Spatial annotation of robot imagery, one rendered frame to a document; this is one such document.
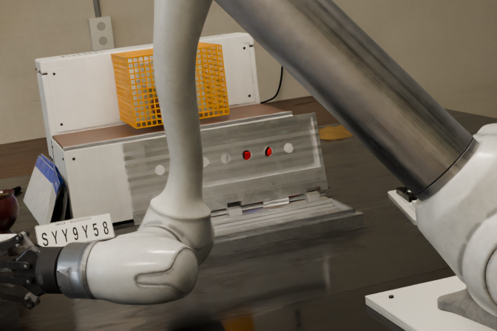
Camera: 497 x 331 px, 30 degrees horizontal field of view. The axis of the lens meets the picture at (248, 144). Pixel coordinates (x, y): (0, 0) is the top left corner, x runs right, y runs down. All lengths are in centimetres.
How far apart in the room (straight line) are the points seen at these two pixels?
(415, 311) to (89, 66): 119
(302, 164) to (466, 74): 232
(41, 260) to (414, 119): 67
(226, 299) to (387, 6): 268
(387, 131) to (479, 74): 326
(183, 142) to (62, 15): 227
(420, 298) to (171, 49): 54
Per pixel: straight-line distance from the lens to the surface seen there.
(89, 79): 232
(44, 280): 149
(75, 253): 146
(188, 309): 156
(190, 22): 132
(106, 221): 201
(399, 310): 142
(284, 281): 163
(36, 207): 237
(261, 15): 110
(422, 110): 111
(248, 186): 202
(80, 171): 211
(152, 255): 139
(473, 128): 288
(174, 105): 138
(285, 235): 187
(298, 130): 207
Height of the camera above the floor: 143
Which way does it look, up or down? 10 degrees down
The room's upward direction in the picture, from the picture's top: 6 degrees counter-clockwise
